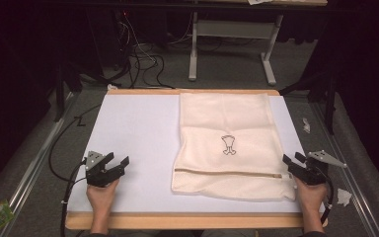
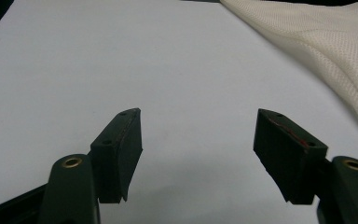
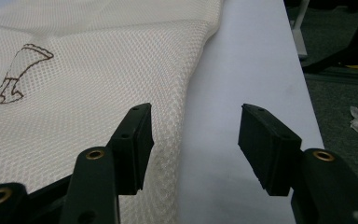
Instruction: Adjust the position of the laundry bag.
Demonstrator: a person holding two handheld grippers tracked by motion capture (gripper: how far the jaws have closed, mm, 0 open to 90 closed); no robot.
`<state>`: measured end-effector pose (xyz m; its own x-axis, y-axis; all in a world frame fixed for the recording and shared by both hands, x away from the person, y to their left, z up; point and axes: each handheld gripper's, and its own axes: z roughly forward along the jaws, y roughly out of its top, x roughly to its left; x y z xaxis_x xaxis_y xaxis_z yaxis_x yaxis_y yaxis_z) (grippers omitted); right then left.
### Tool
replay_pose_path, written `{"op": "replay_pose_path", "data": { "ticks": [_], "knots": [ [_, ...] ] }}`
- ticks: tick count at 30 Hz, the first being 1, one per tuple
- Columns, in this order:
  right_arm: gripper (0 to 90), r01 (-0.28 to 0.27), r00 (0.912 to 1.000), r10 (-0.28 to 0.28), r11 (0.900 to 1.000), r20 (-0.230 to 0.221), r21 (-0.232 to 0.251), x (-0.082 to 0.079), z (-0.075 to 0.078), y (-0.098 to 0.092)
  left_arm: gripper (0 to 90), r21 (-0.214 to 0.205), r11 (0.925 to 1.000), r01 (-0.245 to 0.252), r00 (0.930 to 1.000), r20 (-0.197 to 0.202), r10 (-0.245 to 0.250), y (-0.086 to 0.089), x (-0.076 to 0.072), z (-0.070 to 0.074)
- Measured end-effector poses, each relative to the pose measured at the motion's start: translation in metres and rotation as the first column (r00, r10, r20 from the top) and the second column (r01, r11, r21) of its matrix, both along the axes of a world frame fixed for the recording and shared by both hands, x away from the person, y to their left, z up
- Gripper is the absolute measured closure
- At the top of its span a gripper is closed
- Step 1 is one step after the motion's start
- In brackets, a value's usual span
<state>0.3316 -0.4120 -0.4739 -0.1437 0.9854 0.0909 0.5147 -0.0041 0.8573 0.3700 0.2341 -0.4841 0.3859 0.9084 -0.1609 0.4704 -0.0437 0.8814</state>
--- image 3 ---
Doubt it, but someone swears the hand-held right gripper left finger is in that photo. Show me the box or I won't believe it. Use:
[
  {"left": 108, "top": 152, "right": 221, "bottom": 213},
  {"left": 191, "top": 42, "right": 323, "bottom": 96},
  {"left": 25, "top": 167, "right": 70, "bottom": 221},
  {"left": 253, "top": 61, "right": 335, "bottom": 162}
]
[{"left": 59, "top": 103, "right": 155, "bottom": 224}]

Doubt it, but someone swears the crumpled white paper scrap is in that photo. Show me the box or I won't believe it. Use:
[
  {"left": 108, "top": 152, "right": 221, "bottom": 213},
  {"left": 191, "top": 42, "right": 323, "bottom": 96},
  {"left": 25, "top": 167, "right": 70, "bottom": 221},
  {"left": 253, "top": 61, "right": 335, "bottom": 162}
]
[{"left": 349, "top": 105, "right": 358, "bottom": 135}]

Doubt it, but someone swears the white mesh laundry bag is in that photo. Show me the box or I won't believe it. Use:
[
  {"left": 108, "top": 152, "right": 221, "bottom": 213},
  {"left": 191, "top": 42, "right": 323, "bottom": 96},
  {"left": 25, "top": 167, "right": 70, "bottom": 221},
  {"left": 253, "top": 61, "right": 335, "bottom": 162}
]
[{"left": 0, "top": 0, "right": 225, "bottom": 224}]

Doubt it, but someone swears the white table mat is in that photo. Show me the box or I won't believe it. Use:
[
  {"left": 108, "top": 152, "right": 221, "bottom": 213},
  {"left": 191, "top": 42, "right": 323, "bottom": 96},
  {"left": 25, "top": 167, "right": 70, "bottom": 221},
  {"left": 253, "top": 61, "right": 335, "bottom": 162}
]
[{"left": 176, "top": 0, "right": 324, "bottom": 224}]

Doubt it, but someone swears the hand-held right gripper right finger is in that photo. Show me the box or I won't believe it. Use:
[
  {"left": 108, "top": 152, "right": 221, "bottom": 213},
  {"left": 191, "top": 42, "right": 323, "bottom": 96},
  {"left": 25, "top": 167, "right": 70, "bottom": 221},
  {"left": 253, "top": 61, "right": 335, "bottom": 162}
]
[{"left": 238, "top": 103, "right": 358, "bottom": 224}]

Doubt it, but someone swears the white metal desk frame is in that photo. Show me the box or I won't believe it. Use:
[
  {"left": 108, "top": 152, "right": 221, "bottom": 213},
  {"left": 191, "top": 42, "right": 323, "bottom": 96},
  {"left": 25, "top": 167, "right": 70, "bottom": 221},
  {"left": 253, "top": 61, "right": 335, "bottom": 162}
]
[{"left": 290, "top": 0, "right": 310, "bottom": 61}]

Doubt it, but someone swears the black stand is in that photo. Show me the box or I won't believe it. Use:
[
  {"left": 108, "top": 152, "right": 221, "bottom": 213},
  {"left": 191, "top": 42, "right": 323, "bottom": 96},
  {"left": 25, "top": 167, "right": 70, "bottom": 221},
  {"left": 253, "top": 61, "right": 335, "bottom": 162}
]
[{"left": 301, "top": 0, "right": 358, "bottom": 76}]

